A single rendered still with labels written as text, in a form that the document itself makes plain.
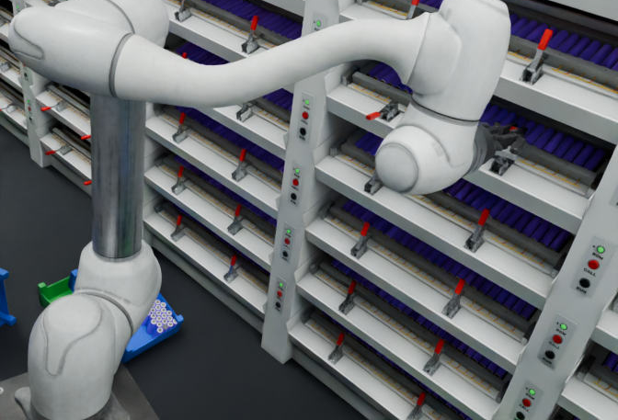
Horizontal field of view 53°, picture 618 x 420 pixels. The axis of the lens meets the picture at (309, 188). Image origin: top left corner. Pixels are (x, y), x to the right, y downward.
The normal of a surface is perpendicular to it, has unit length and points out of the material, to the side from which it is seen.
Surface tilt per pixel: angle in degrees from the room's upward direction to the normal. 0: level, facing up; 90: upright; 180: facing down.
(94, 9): 12
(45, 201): 0
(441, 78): 85
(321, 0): 90
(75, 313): 5
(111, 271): 51
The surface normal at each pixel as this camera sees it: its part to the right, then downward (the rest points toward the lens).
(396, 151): -0.65, 0.08
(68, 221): 0.13, -0.84
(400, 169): -0.53, 0.26
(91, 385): 0.63, 0.48
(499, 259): -0.10, -0.68
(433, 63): -0.29, 0.37
